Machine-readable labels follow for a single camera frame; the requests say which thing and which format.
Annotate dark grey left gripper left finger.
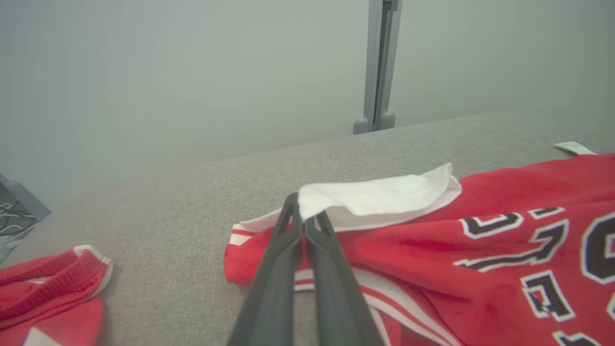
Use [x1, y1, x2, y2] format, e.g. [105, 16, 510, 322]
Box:
[228, 193, 307, 346]

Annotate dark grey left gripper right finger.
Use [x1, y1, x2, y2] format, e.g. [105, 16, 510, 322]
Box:
[305, 210, 385, 346]

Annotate red jersey with black lettering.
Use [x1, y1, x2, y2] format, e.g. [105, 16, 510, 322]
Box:
[223, 141, 615, 346]

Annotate red shorts with white stripe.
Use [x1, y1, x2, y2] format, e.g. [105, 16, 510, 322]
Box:
[0, 244, 114, 346]

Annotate grey metal partition post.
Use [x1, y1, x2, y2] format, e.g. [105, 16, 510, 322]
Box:
[353, 0, 404, 136]

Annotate white floor cable bundle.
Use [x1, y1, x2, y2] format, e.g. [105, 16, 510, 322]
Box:
[0, 201, 40, 262]

